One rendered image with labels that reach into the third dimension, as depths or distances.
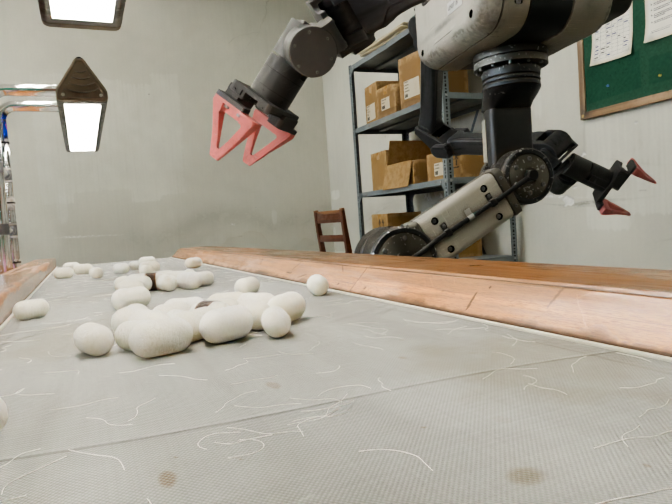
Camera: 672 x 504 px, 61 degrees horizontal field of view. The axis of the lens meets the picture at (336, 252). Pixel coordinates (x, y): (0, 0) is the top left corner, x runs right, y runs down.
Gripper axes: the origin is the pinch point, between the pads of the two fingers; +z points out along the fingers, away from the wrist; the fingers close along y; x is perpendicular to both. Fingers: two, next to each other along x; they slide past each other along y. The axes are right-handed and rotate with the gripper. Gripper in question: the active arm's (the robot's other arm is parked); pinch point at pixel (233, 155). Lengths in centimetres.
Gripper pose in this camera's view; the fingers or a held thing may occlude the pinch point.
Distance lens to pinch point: 81.8
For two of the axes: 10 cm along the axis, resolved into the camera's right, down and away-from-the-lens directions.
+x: -7.8, -6.0, 1.9
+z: -5.5, 8.0, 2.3
